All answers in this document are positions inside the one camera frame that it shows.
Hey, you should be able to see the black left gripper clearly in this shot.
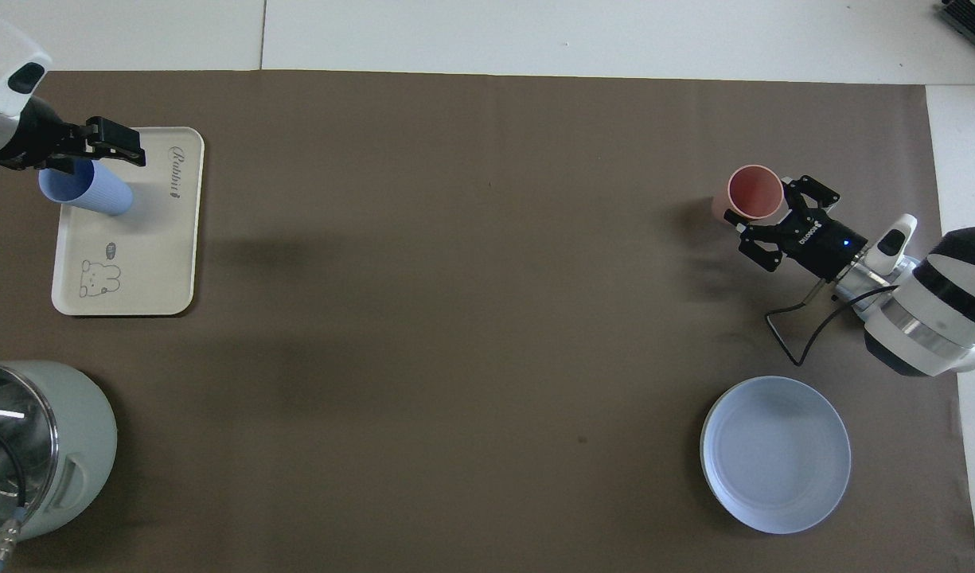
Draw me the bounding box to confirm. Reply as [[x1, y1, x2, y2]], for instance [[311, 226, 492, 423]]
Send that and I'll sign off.
[[0, 95, 148, 177]]

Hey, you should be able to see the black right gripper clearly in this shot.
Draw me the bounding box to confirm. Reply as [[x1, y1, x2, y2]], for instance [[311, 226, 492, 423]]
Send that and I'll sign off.
[[735, 175, 870, 282]]

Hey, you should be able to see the pink cup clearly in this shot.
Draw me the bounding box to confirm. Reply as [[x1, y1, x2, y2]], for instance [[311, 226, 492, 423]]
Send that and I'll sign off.
[[710, 165, 790, 227]]

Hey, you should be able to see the blue ribbed cup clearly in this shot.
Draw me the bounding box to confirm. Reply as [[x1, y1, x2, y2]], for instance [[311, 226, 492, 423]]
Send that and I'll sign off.
[[38, 158, 135, 217]]

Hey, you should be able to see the cream rabbit print tray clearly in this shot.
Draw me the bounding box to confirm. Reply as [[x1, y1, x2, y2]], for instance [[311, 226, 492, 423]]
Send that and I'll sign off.
[[51, 127, 205, 318]]

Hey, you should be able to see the light blue round plate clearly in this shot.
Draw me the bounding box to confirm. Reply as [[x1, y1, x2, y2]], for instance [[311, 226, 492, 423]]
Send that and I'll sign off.
[[700, 376, 852, 535]]

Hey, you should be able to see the dark grey ridged device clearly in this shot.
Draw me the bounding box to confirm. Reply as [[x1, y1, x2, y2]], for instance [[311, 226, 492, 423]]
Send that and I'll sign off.
[[937, 0, 975, 47]]

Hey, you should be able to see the pale green cooking pot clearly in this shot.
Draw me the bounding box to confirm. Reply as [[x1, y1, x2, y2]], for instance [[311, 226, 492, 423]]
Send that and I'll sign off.
[[0, 361, 119, 555]]

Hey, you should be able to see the glass pot lid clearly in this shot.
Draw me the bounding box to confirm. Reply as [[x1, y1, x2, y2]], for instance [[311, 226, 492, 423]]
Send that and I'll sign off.
[[0, 364, 60, 544]]

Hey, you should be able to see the brown table mat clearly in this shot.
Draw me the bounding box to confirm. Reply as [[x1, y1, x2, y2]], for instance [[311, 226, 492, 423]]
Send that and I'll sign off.
[[0, 70, 975, 573]]

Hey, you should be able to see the black cable with metal connector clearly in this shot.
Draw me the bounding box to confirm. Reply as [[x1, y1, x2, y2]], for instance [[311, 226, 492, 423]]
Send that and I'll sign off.
[[0, 418, 29, 573]]

